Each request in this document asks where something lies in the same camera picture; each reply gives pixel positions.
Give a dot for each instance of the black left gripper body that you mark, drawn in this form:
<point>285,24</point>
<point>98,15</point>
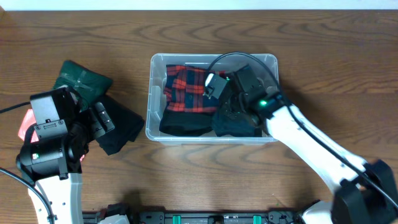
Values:
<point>101,117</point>

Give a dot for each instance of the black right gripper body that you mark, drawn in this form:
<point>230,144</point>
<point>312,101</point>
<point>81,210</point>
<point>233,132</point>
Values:
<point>239,105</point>

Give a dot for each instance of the black garment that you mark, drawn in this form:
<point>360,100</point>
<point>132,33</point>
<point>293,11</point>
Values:
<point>182,124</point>
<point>127,126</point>

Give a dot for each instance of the dark navy garment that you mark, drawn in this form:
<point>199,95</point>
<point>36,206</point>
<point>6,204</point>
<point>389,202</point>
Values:
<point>233,127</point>

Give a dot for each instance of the dark green garment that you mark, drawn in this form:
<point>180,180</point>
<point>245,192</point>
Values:
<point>89,85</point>

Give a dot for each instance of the red plaid shirt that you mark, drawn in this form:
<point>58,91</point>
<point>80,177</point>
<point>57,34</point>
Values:
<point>184,90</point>

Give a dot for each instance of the pink garment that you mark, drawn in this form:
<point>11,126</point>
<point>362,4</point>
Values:
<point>29,119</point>

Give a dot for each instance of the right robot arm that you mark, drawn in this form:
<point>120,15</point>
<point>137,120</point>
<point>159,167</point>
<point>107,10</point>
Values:
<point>363,192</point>

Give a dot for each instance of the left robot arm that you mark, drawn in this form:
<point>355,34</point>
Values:
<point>50,159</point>

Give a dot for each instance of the clear plastic storage bin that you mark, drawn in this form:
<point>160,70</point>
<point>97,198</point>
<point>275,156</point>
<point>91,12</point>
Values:
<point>157,100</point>

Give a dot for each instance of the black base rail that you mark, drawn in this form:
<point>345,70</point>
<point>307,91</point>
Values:
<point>123,213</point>

